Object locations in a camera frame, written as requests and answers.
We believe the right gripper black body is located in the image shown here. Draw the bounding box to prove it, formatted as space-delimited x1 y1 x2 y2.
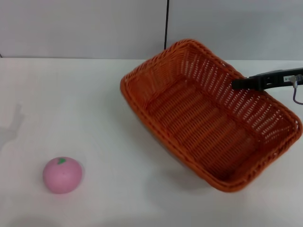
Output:
281 68 303 87

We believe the orange woven plastic basket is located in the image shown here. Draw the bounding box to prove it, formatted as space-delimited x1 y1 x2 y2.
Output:
120 38 303 193

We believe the black vertical wall strip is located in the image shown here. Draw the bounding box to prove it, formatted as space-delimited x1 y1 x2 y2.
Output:
164 0 171 50

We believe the pink peach toy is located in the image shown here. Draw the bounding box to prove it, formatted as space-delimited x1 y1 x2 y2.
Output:
42 156 83 195

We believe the purple right gripper cable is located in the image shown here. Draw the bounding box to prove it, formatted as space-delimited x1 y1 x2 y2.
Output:
291 75 303 105

